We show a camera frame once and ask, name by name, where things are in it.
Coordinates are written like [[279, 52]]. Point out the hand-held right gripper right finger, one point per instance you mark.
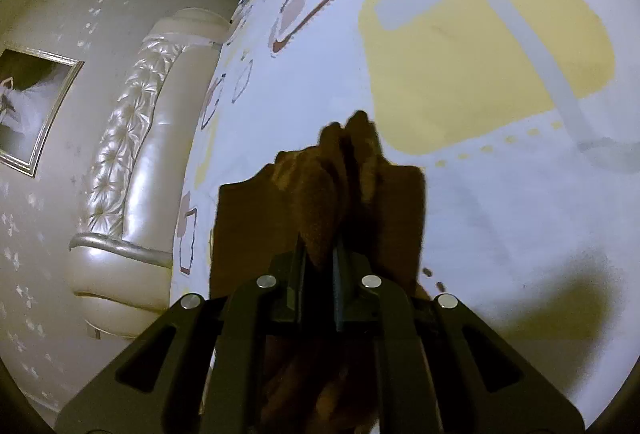
[[342, 295]]

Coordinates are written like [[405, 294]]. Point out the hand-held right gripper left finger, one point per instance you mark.
[[296, 294]]

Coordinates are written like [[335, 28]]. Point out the brown small cloth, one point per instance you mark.
[[360, 194]]

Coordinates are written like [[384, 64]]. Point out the white patterned bed sheet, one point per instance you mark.
[[475, 239]]

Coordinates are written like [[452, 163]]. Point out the cream tufted leather headboard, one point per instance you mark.
[[145, 194]]

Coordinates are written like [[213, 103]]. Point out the framed wall picture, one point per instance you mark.
[[30, 103]]

